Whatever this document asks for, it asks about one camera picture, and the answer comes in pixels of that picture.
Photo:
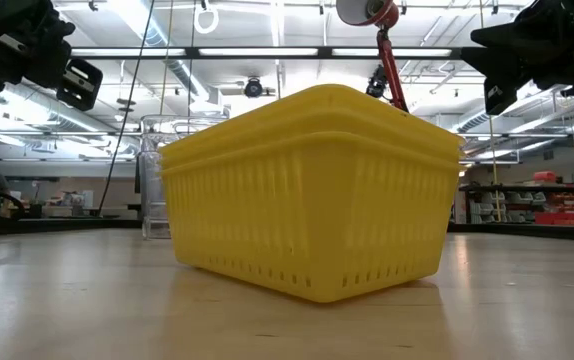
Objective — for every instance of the red lamp with white shade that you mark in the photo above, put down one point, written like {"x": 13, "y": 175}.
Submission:
{"x": 389, "y": 65}

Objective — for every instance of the black storage shelf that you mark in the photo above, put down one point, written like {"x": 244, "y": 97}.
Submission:
{"x": 532, "y": 205}

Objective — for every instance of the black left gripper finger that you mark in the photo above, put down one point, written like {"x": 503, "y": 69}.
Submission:
{"x": 79, "y": 85}

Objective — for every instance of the red container on shelf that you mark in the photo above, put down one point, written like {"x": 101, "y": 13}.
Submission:
{"x": 545, "y": 176}

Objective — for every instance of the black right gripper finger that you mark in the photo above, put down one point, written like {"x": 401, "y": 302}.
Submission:
{"x": 497, "y": 50}
{"x": 499, "y": 95}

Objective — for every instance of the silver ceiling duct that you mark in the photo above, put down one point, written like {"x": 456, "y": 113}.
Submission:
{"x": 177, "y": 70}

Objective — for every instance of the black camera on lamp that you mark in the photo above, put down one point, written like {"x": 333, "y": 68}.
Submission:
{"x": 376, "y": 82}

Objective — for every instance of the black round ceiling camera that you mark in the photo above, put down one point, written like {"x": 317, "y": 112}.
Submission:
{"x": 253, "y": 88}

